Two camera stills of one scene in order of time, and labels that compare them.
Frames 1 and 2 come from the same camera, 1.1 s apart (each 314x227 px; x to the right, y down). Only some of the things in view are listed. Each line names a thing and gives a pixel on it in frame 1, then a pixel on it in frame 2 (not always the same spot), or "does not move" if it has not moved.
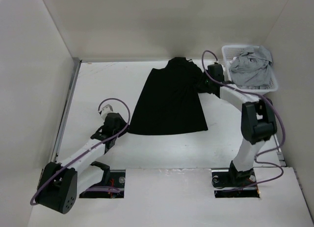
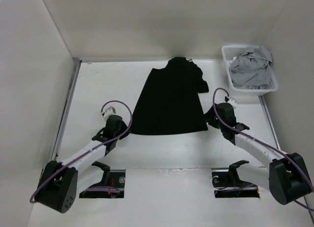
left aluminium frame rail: x=77 y=63 does not move
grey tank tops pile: x=252 y=67 does not move
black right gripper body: x=204 y=83 → x=220 y=125
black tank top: x=169 y=101 does not move
